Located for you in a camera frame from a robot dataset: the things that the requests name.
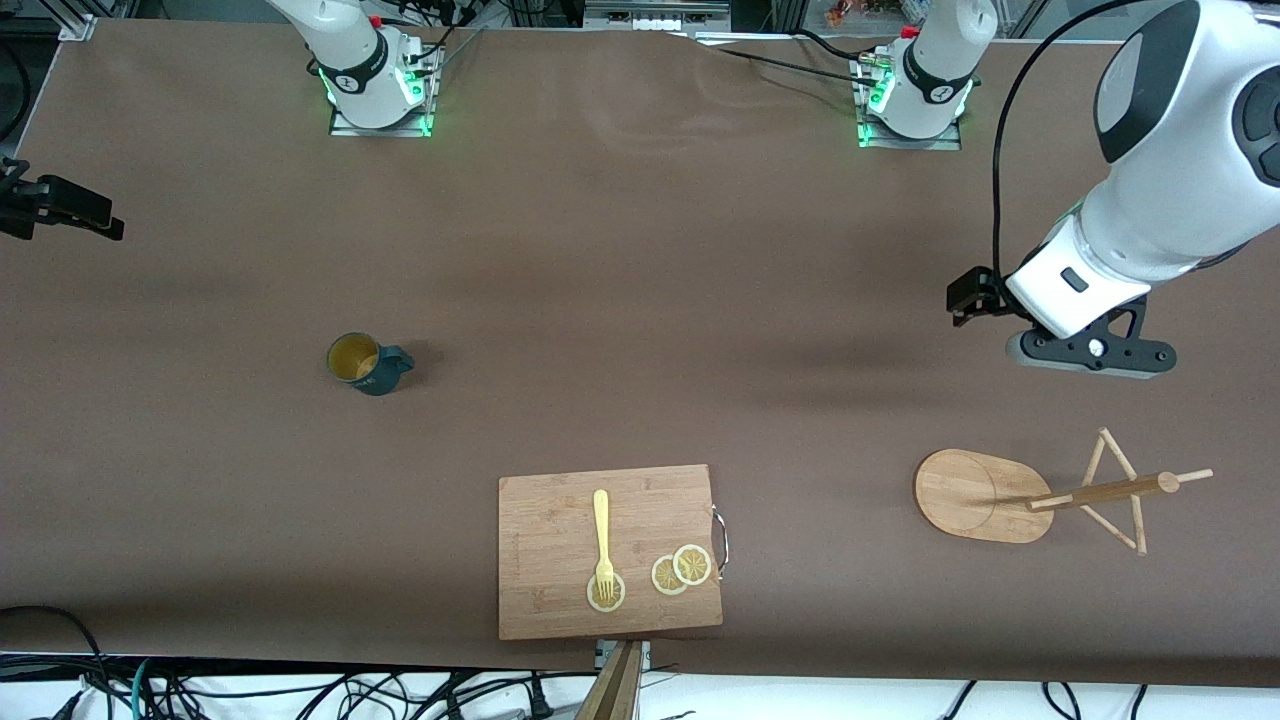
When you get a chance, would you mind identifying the teal mug with handle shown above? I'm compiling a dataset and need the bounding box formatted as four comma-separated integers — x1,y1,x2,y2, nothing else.
327,332,415,397

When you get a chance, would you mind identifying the wooden mug rack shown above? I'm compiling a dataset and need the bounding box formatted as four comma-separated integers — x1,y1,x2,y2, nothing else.
914,428,1214,557

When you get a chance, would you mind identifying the white power strip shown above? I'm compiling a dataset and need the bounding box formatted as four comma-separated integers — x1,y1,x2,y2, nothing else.
584,0,733,31

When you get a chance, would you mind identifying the yellow plastic fork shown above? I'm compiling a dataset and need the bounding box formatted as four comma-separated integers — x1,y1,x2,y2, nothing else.
592,488,617,604

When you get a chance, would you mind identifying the wooden cutting board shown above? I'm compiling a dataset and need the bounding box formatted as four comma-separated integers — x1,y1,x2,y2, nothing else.
497,463,725,642

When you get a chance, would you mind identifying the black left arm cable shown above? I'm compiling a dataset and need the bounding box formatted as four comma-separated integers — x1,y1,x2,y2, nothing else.
990,0,1141,288

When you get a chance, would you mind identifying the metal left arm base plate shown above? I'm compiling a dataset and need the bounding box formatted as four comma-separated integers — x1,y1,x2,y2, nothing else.
857,55,964,151

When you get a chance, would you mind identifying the black cable on table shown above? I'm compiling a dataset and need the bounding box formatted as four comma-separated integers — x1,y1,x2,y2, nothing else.
690,28,886,89

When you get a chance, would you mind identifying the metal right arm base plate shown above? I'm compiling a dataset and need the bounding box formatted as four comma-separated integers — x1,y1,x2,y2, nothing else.
329,45,435,138

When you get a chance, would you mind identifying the black looped floor cable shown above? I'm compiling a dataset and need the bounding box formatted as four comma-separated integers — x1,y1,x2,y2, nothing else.
0,605,113,701

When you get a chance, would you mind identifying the teal floor cable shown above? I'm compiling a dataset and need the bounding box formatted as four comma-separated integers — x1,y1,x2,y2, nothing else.
127,657,161,720

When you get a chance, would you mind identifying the wooden post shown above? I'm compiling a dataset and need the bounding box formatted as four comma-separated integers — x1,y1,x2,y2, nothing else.
574,641,643,720

